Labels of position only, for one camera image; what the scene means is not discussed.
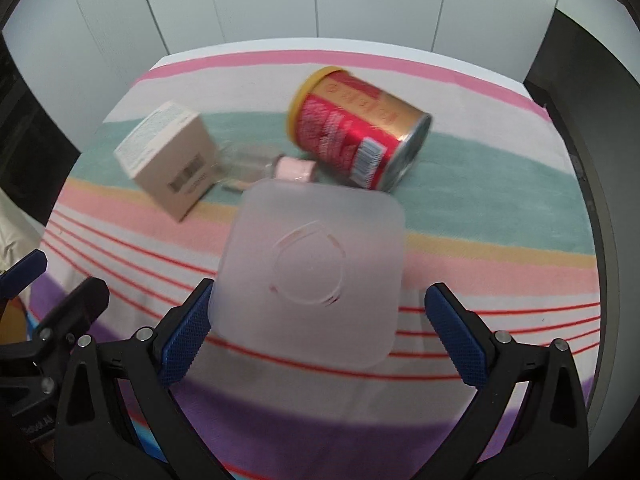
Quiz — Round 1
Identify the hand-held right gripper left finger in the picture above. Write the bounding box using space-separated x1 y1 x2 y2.
52 278 215 480

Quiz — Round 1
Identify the red and gold can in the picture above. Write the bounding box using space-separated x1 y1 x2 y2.
286 66 433 193

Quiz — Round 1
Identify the small beige carton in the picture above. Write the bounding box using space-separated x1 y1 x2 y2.
113 101 221 223

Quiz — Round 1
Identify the frosted pink square box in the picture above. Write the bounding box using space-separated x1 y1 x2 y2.
209 178 407 368

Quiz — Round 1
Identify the black glass cabinet panel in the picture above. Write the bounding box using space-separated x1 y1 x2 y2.
0 35 83 201

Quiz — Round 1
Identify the striped colourful cloth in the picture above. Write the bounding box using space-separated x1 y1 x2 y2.
20 50 601 480

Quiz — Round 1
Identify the glass bottle with pink cap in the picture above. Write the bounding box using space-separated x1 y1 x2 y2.
215 142 321 193

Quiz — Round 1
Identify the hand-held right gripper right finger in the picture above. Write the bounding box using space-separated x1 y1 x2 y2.
424 283 591 480

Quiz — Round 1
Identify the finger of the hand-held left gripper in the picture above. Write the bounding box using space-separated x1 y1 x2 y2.
0 249 49 307
27 276 111 352

